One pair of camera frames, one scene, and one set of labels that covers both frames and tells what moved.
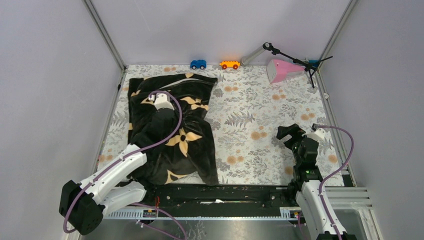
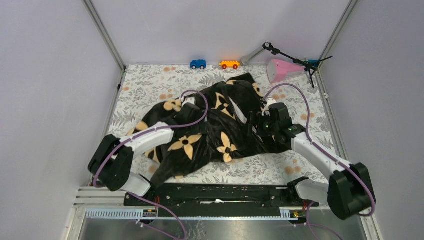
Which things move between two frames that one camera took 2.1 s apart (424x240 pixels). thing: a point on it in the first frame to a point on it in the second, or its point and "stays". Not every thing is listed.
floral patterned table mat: x=242 y=118 stays
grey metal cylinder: x=245 y=60 stays
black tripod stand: x=311 y=67 stays
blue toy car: x=197 y=64 stays
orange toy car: x=225 y=64 stays
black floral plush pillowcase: x=167 y=121 to x=214 y=124
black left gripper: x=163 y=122 to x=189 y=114
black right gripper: x=283 y=131 to x=253 y=119
